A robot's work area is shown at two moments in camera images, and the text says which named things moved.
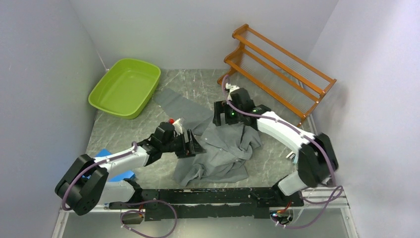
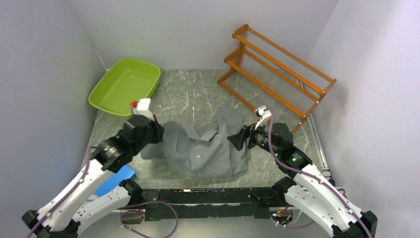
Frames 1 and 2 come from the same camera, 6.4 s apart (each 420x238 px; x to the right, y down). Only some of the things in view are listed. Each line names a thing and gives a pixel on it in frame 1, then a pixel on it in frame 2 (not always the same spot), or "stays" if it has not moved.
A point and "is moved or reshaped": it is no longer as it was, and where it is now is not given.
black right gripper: (220, 107) -> (237, 140)
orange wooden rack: (275, 75) stays
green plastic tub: (125, 89) stays
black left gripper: (192, 147) -> (159, 132)
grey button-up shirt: (229, 148) is moved or reshaped
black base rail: (173, 204) stays
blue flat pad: (127, 175) stays
